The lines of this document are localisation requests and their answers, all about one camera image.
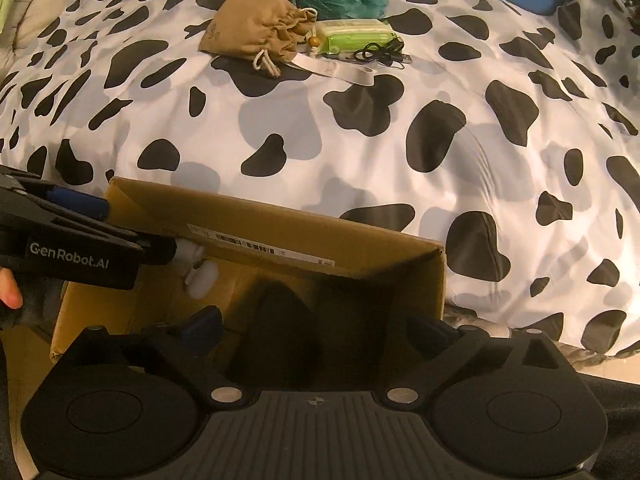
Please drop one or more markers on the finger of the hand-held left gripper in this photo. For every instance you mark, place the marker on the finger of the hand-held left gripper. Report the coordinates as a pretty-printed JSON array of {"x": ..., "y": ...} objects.
[
  {"x": 80, "y": 202},
  {"x": 160, "y": 252}
]

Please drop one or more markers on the cow print blanket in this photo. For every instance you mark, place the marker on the cow print blanket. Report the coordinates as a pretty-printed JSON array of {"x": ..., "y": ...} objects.
[{"x": 350, "y": 150}]

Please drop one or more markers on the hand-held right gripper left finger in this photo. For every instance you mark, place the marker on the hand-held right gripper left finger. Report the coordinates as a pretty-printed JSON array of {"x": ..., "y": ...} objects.
[{"x": 205, "y": 325}]

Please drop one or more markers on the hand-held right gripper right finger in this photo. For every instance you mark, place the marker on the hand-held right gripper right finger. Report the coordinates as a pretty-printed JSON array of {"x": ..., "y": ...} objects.
[{"x": 432, "y": 332}]

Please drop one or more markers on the green wet wipes pack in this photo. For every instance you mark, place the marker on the green wet wipes pack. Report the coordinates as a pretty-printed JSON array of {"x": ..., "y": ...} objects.
[{"x": 352, "y": 35}]

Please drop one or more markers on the light green pillow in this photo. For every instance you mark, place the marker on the light green pillow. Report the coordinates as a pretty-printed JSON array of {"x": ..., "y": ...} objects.
[{"x": 12, "y": 2}]

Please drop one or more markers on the beige quilted pillow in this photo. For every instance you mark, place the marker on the beige quilted pillow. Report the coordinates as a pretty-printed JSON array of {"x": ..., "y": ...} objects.
[{"x": 50, "y": 5}]

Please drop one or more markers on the person's left hand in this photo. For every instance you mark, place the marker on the person's left hand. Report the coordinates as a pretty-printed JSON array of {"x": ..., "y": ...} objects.
[{"x": 9, "y": 292}]

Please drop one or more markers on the white fluffy soft item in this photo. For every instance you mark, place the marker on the white fluffy soft item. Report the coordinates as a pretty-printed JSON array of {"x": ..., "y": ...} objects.
[{"x": 200, "y": 275}]

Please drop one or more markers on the brown cardboard box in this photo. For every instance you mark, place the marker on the brown cardboard box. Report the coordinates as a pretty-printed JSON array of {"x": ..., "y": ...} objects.
[{"x": 150, "y": 205}]

